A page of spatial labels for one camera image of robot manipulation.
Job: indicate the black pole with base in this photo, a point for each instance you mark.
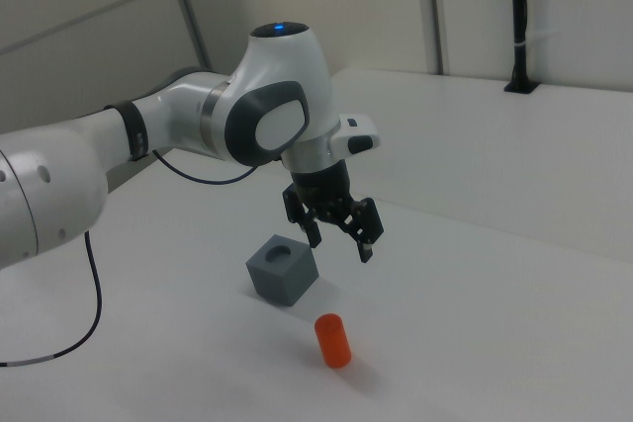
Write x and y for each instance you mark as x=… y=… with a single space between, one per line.
x=518 y=22

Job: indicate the grey block with round hole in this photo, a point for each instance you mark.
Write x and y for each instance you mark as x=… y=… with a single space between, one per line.
x=284 y=278

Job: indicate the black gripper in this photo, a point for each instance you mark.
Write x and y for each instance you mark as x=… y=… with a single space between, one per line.
x=324 y=190

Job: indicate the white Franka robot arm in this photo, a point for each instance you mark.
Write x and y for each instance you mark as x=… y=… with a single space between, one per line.
x=277 y=76

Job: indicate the grey partition post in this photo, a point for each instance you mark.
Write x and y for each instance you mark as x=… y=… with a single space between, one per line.
x=190 y=12
x=437 y=12

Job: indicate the orange cylinder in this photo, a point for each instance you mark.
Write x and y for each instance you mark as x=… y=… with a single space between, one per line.
x=334 y=343

